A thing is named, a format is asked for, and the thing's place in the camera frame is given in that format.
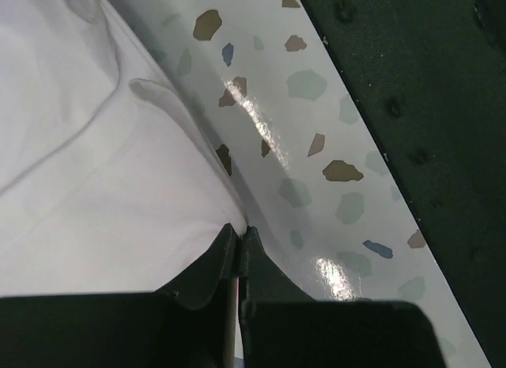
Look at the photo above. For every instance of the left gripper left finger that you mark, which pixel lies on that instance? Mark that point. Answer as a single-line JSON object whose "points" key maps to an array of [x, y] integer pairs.
{"points": [[188, 322]]}

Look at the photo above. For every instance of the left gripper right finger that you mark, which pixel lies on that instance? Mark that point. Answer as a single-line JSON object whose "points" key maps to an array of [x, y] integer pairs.
{"points": [[282, 326]]}

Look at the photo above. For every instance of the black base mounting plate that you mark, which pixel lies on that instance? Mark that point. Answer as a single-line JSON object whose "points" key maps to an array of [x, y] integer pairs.
{"points": [[429, 79]]}

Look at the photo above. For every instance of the white t shirt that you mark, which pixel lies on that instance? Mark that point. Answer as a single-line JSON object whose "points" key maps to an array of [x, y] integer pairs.
{"points": [[107, 182]]}

